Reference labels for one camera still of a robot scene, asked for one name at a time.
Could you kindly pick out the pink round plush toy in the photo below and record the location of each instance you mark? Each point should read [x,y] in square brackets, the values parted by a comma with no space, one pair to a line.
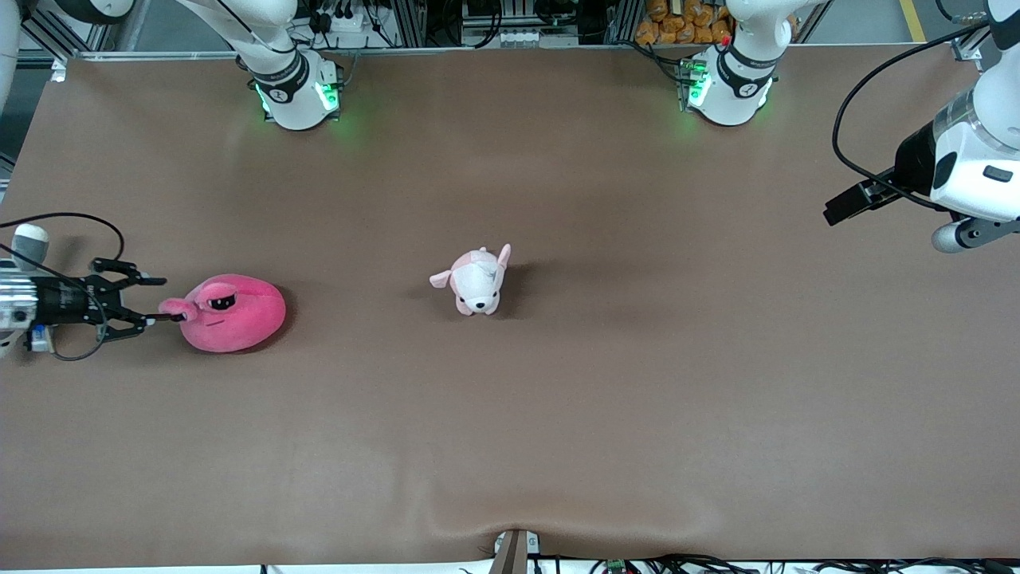
[239,319]

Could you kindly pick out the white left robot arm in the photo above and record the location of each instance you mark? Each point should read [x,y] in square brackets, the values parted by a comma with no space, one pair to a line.
[984,175]

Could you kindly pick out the metal table edge clamp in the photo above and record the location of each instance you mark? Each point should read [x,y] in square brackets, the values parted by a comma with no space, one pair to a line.
[514,552]

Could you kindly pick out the white terminal strip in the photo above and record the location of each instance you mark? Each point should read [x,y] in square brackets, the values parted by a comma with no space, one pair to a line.
[518,37]

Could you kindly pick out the pink white dog plush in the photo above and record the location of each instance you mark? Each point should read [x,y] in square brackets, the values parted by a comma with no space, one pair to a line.
[476,283]

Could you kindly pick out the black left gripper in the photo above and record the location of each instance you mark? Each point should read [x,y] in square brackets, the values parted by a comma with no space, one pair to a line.
[911,162]

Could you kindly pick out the brown table cover mat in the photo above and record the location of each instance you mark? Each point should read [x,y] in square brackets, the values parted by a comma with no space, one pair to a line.
[510,438]

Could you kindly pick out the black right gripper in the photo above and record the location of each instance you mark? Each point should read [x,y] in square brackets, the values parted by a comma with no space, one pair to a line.
[62,304]

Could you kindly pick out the bag of orange snacks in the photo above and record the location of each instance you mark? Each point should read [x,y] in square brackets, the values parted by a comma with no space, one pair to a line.
[681,22]

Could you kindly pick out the white power strip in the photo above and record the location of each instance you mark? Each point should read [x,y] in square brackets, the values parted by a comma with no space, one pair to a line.
[343,20]

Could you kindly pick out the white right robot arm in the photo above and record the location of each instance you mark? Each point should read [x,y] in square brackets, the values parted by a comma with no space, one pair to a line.
[295,104]

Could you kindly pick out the grey white plush toy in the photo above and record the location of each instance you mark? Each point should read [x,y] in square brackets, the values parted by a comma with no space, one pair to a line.
[30,243]

